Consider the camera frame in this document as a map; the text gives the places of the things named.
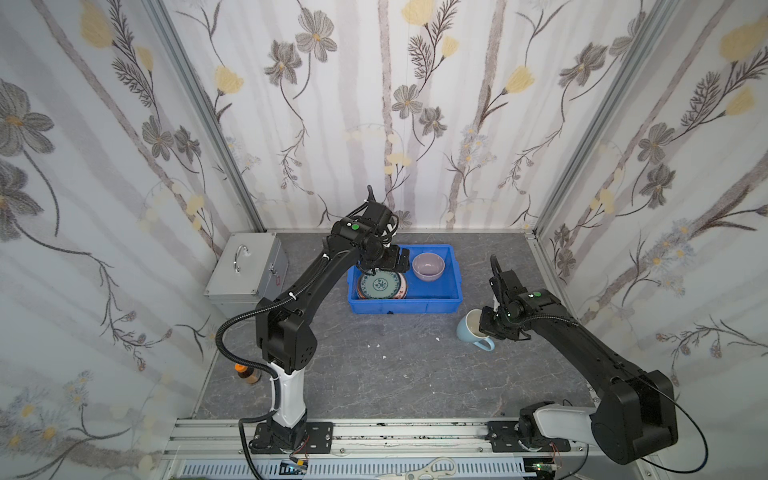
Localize light blue mug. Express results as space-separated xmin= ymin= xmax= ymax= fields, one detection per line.
xmin=456 ymin=309 xmax=495 ymax=352

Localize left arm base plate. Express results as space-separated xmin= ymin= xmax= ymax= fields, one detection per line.
xmin=247 ymin=422 xmax=334 ymax=455

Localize purple bowl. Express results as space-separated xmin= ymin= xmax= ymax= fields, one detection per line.
xmin=411 ymin=252 xmax=445 ymax=282

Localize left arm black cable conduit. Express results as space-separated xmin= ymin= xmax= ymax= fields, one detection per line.
xmin=214 ymin=293 xmax=301 ymax=480

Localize aluminium rail frame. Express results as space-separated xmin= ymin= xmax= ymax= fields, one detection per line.
xmin=161 ymin=418 xmax=661 ymax=480

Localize small bottle orange cap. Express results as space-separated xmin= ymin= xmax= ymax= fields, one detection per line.
xmin=234 ymin=364 xmax=261 ymax=385

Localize blue floral green plate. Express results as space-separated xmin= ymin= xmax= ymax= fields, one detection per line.
xmin=357 ymin=271 xmax=408 ymax=300

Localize grey metal first aid case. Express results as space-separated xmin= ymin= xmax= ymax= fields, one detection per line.
xmin=204 ymin=233 xmax=289 ymax=318

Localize white scissors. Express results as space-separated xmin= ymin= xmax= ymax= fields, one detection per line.
xmin=376 ymin=457 xmax=458 ymax=480

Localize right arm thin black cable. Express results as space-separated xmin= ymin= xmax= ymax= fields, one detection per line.
xmin=557 ymin=371 xmax=710 ymax=480

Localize blue plastic bin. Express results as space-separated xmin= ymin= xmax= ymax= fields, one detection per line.
xmin=346 ymin=244 xmax=463 ymax=315

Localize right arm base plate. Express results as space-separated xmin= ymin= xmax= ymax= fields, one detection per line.
xmin=485 ymin=420 xmax=571 ymax=453

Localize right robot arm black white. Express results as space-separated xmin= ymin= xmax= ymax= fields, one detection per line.
xmin=479 ymin=261 xmax=678 ymax=465

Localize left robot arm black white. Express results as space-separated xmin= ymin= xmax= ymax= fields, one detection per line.
xmin=256 ymin=197 xmax=410 ymax=450

